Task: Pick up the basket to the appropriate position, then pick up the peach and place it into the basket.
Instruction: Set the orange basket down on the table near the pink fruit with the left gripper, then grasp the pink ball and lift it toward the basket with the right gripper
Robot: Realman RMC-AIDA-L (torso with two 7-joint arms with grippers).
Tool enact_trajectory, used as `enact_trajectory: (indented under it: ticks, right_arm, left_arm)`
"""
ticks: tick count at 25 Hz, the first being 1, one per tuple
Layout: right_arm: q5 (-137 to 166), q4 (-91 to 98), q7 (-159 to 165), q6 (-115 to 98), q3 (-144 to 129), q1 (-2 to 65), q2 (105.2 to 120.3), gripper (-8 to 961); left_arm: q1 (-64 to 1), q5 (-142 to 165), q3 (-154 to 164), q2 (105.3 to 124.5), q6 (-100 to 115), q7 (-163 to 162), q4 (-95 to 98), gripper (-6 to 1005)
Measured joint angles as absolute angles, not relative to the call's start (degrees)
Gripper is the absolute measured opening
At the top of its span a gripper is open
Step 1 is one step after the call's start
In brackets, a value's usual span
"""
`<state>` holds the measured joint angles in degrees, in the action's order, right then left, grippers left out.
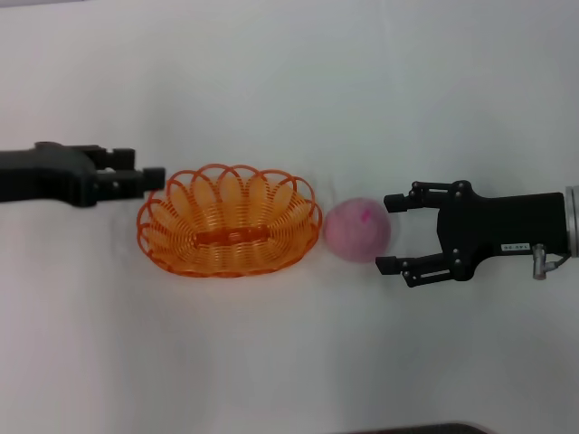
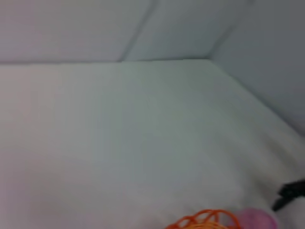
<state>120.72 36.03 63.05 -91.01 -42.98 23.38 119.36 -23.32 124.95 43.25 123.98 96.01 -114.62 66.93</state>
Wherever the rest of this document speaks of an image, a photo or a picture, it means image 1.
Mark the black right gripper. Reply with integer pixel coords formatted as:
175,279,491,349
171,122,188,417
375,180,571,289

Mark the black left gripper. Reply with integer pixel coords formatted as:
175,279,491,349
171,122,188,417
0,142,166,210

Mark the pink peach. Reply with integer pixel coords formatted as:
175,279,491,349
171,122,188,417
321,197,393,264

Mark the orange woven plastic basket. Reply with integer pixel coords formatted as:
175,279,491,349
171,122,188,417
135,162,325,278

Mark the dark rounded robot base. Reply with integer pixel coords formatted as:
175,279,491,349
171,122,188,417
343,422,492,434

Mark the silver right gripper cable connector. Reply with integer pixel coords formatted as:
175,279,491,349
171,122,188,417
531,243,547,280

